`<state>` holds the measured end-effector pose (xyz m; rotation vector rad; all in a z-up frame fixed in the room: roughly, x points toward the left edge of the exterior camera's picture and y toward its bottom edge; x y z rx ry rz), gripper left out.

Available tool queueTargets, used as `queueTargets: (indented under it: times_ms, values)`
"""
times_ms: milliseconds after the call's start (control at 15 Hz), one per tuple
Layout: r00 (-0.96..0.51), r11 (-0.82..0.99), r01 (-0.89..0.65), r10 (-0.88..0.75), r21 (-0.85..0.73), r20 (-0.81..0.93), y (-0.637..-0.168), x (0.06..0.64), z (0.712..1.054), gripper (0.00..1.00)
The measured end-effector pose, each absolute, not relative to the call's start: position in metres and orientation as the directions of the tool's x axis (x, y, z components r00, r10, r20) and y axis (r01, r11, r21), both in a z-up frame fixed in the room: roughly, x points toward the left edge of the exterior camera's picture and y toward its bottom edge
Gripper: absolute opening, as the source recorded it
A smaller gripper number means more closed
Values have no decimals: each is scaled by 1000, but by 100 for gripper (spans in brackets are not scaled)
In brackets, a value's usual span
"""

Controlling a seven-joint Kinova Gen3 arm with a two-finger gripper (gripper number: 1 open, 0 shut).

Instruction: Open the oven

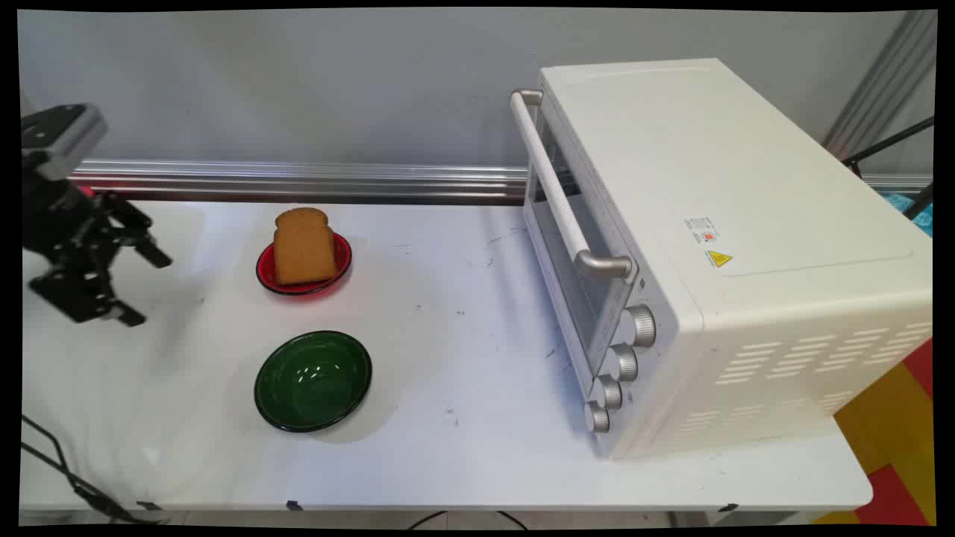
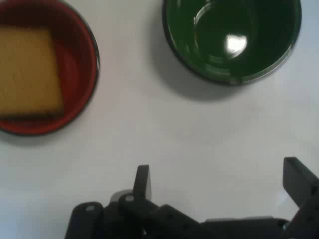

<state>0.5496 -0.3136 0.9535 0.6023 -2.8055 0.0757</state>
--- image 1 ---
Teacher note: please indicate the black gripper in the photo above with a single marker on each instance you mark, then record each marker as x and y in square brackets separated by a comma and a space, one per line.
[60, 224]

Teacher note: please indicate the red plate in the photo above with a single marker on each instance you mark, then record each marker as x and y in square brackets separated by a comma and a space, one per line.
[267, 272]

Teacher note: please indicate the brown bread slice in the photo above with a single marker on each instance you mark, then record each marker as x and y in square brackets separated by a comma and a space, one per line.
[302, 250]

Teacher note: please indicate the dark green bowl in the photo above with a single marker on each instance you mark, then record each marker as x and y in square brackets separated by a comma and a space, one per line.
[313, 382]

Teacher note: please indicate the silver oven knob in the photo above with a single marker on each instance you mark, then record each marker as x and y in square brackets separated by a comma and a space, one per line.
[640, 326]
[622, 363]
[609, 391]
[597, 418]

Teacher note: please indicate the white label sticker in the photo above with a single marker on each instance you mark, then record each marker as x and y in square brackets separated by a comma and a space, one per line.
[701, 229]

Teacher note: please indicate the yellow warning sticker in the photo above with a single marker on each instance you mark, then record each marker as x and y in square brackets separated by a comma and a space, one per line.
[719, 259]

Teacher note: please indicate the white toaster oven body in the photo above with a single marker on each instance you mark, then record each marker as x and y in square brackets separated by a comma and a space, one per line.
[746, 171]

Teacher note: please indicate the black tripod leg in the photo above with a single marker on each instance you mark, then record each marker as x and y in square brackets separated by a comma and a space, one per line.
[888, 142]

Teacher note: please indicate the blue patterned object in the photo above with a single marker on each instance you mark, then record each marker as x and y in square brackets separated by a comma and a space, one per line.
[906, 207]

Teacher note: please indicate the aluminium rail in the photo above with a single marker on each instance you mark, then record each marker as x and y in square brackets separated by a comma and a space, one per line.
[298, 179]

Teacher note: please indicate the aluminium frame post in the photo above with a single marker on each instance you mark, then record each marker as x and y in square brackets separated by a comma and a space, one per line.
[884, 82]

